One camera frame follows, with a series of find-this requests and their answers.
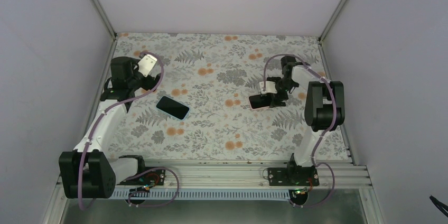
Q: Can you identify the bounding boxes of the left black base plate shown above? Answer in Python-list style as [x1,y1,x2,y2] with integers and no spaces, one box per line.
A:
[119,168,166,186]

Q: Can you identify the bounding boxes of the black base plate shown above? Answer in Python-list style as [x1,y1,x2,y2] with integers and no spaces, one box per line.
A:
[119,168,166,186]
[267,166,320,186]

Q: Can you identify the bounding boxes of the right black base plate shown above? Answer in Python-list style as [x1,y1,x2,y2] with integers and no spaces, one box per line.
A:
[267,166,320,186]

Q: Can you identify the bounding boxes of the white slotted cable duct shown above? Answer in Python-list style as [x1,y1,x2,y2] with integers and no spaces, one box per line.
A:
[131,189,290,201]

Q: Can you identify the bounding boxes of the aluminium mounting rail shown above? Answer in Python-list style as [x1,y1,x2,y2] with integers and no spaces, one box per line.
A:
[145,160,372,189]

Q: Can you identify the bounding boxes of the pink phone case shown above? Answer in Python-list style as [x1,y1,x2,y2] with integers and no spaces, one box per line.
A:
[247,92,274,112]

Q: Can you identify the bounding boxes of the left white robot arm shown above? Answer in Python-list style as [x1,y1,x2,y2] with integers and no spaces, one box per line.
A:
[58,52,163,200]

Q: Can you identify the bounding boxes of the floral patterned table mat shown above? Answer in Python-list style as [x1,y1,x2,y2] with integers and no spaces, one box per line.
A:
[106,32,351,162]

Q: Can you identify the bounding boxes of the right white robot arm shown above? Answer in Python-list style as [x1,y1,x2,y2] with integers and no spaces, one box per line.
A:
[260,54,346,185]

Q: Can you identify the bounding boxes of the phone in blue case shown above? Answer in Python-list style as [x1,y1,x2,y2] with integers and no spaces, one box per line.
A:
[156,96,191,120]

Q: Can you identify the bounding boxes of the black object at right edge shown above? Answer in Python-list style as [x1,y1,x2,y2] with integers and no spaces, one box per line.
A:
[430,195,448,217]

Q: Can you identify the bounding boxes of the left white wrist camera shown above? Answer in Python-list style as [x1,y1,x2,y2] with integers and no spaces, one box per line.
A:
[137,54,158,77]

